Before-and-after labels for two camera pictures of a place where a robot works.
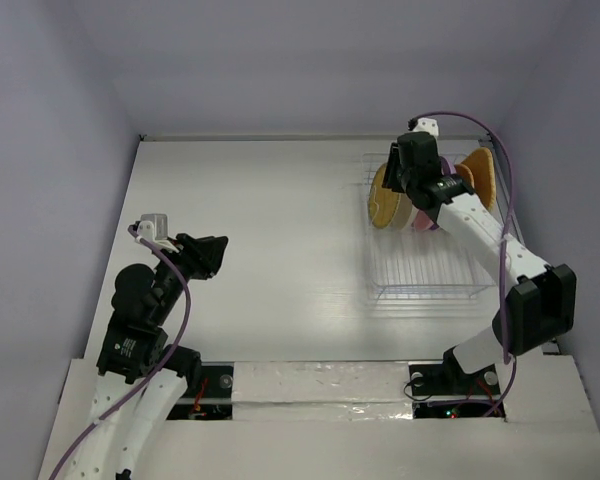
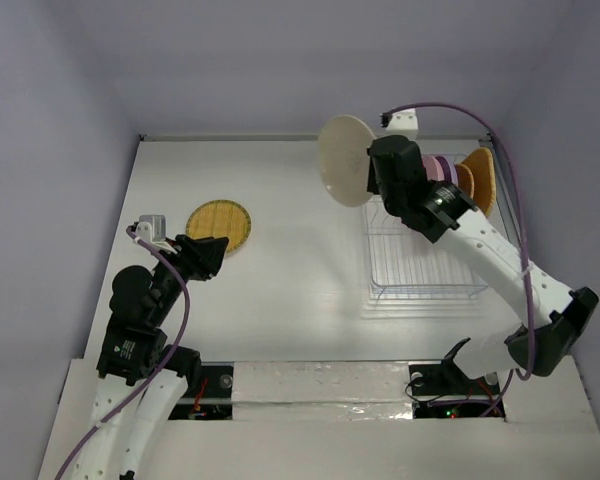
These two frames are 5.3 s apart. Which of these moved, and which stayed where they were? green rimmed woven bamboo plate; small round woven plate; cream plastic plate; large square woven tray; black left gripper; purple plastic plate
Moved: green rimmed woven bamboo plate; cream plastic plate
Stayed: large square woven tray; purple plastic plate; black left gripper; small round woven plate
